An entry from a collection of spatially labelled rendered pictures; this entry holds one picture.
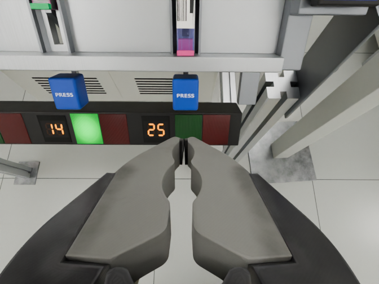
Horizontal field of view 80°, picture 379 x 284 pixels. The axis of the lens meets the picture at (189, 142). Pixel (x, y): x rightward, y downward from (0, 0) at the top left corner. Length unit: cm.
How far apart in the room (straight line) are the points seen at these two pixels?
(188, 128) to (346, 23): 17
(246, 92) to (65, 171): 86
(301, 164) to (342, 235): 29
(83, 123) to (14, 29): 10
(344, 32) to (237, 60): 10
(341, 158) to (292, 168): 21
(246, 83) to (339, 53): 9
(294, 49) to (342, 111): 40
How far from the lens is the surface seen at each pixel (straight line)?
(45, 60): 23
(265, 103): 31
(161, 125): 25
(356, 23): 25
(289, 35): 22
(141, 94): 90
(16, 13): 26
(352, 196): 109
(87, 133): 27
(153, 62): 20
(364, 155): 116
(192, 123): 25
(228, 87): 69
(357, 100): 57
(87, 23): 23
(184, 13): 20
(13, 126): 31
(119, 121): 25
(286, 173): 97
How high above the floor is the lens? 89
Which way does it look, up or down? 72 degrees down
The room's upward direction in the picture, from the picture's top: 2 degrees clockwise
